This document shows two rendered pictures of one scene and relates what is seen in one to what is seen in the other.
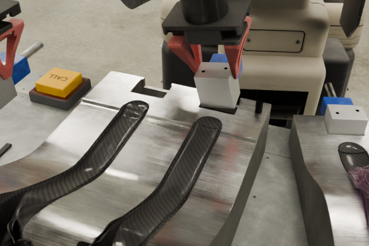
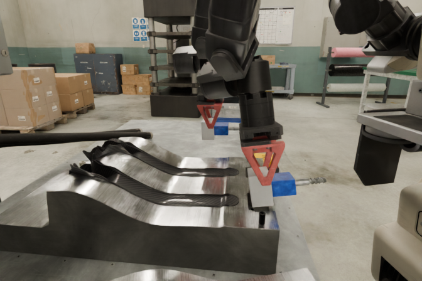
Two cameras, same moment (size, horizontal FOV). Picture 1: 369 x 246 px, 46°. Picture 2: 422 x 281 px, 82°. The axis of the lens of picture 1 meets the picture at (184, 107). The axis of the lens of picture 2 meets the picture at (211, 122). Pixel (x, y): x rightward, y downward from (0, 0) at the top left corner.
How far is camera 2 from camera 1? 0.52 m
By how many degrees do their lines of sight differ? 68
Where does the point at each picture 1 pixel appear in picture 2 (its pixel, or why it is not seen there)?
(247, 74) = (397, 253)
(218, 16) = (248, 124)
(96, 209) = (130, 167)
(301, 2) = not seen: outside the picture
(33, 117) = not seen: hidden behind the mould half
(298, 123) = (294, 273)
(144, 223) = (124, 184)
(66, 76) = not seen: hidden behind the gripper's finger
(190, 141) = (211, 197)
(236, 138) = (220, 216)
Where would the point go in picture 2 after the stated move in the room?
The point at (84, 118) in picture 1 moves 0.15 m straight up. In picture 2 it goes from (213, 161) to (213, 102)
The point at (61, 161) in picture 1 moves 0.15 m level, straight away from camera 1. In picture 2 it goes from (178, 164) to (225, 149)
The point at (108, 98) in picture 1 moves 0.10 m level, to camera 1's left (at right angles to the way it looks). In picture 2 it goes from (234, 162) to (221, 147)
